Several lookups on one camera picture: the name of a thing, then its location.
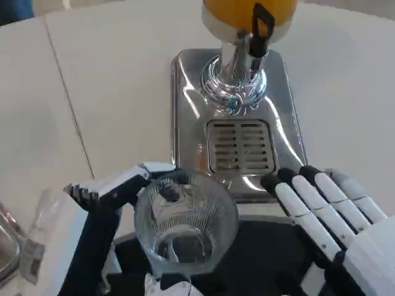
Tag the steel drip tray base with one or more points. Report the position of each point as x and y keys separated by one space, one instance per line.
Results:
x=191 y=129

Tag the clear ribbed glass cup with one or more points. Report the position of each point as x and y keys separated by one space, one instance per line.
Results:
x=188 y=216

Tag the clear smooth glass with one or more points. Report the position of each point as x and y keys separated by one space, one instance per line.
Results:
x=46 y=216

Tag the orange juice drink dispenser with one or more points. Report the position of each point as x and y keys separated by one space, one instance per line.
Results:
x=234 y=74

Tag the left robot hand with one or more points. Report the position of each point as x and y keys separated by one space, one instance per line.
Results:
x=98 y=222

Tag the steel drip tray grid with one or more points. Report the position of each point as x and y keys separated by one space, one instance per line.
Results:
x=240 y=145

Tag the dark blue object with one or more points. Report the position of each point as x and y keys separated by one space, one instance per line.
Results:
x=15 y=10

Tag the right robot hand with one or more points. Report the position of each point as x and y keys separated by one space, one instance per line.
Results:
x=333 y=216

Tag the steel tray edge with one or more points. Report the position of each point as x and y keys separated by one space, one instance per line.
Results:
x=9 y=243

